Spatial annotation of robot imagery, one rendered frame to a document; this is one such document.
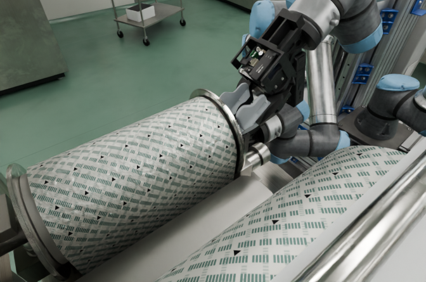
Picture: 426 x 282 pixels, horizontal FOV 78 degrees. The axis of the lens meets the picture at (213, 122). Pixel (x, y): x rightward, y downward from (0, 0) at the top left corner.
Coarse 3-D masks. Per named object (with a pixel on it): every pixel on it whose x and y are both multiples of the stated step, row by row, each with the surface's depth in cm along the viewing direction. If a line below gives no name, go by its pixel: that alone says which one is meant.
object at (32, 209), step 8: (24, 176) 29; (24, 184) 28; (24, 192) 27; (24, 200) 27; (32, 200) 27; (32, 208) 26; (32, 216) 26; (40, 216) 26; (40, 224) 26; (40, 232) 26; (48, 232) 27; (48, 240) 27; (48, 248) 27; (56, 248) 27; (56, 256) 28; (64, 256) 28
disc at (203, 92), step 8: (200, 88) 40; (192, 96) 43; (200, 96) 41; (208, 96) 39; (216, 96) 37; (216, 104) 38; (224, 104) 36; (224, 112) 37; (232, 120) 36; (232, 128) 37; (240, 136) 36; (240, 144) 36; (240, 152) 37; (240, 160) 38; (240, 168) 39
